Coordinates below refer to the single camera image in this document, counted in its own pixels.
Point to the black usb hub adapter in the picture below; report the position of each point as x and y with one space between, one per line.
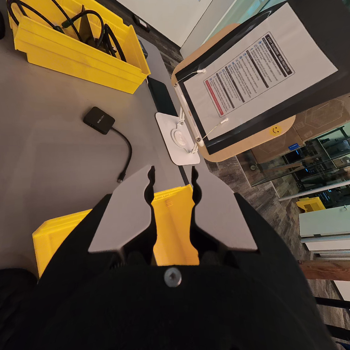
98 119

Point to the white cabinet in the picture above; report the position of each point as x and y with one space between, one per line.
322 224

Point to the yellow smiley sticker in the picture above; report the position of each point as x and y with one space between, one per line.
276 130

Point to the wooden top desk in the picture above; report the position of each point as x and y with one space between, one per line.
325 269

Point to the black metal pole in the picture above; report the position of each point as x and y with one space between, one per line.
333 302

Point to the small yellow bin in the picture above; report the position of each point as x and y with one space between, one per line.
310 205

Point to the black floor box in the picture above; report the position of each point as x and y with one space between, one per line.
140 23

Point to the metal shelving rack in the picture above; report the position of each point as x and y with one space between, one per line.
314 164

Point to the small black charging case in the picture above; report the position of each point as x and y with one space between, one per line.
144 50

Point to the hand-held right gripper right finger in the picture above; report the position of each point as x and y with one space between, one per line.
221 216

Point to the wooden sign board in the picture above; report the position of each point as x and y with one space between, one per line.
246 146

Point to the white tablet stand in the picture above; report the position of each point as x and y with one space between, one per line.
169 131

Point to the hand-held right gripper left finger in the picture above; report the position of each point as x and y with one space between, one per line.
123 218

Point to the instruction sheet in clear sleeve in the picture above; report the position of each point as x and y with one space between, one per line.
273 35

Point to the yellow plastic bin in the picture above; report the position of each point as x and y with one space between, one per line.
82 60
175 218

